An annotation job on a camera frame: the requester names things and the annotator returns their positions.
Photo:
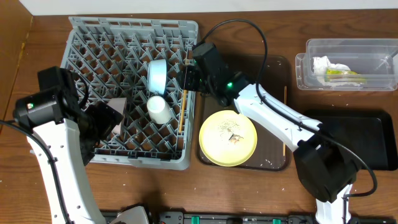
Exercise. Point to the black plastic bin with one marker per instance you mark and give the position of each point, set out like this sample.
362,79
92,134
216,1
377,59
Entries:
368,133

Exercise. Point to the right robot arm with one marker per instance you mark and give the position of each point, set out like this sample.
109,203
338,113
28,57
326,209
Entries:
325,168

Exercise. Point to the cream white cup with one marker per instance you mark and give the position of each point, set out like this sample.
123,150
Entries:
159,110

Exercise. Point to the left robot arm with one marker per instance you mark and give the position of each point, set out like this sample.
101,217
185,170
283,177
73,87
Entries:
63,136

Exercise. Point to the white napkin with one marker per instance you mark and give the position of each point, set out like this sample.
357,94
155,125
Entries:
321,64

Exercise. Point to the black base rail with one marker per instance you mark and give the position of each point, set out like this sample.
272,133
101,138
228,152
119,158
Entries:
179,216

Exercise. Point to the brown serving tray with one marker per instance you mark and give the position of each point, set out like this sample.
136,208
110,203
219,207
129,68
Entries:
270,153

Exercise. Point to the orange snack wrapper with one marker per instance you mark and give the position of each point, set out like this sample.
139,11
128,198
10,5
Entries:
334,75

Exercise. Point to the pink saucer plate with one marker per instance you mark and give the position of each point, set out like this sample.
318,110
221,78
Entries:
118,104

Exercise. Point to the grey plastic dish rack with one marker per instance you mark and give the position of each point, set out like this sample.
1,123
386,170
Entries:
112,56

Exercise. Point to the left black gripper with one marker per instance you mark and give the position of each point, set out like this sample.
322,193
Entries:
109,115

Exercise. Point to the yellow plate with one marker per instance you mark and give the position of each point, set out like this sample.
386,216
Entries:
227,138

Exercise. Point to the clear plastic bin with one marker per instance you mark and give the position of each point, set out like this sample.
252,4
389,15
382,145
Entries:
374,59

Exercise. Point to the light blue bowl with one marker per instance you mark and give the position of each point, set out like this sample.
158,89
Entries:
157,76

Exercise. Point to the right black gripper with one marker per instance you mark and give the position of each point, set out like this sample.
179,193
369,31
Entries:
186,78

